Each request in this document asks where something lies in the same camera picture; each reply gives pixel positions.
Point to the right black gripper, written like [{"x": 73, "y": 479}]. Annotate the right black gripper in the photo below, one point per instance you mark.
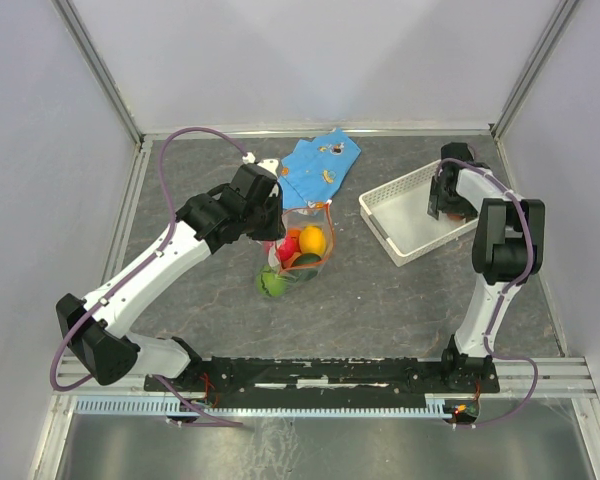
[{"x": 436, "y": 201}]

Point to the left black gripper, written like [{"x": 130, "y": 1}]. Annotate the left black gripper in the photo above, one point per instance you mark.
[{"x": 277, "y": 230}]

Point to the orange fruit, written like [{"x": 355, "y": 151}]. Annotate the orange fruit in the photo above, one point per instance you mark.
[{"x": 293, "y": 234}]

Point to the red apple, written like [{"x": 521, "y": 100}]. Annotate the red apple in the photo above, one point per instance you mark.
[{"x": 287, "y": 248}]

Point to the clear zip top bag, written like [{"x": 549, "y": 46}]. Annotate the clear zip top bag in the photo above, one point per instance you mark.
[{"x": 298, "y": 218}]

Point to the yellow lemon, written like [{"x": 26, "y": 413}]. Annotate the yellow lemon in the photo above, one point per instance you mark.
[{"x": 312, "y": 240}]

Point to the dark green avocado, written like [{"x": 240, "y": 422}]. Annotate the dark green avocado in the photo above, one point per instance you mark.
[{"x": 306, "y": 267}]

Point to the green watermelon ball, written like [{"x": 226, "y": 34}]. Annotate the green watermelon ball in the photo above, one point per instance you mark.
[{"x": 269, "y": 283}]

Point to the brown kiwi fruit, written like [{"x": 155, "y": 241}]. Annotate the brown kiwi fruit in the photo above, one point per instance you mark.
[{"x": 456, "y": 218}]

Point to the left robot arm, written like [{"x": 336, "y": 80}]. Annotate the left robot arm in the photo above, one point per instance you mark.
[{"x": 98, "y": 325}]

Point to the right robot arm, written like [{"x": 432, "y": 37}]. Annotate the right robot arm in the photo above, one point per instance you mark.
[{"x": 507, "y": 249}]

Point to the white plastic basket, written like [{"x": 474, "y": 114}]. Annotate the white plastic basket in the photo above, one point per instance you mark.
[{"x": 396, "y": 214}]

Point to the blue patterned cloth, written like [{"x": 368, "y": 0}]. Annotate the blue patterned cloth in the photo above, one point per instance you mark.
[{"x": 315, "y": 170}]

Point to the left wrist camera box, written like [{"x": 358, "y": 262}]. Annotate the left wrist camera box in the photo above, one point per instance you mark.
[{"x": 270, "y": 165}]

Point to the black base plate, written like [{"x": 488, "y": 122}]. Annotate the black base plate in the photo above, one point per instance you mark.
[{"x": 303, "y": 384}]

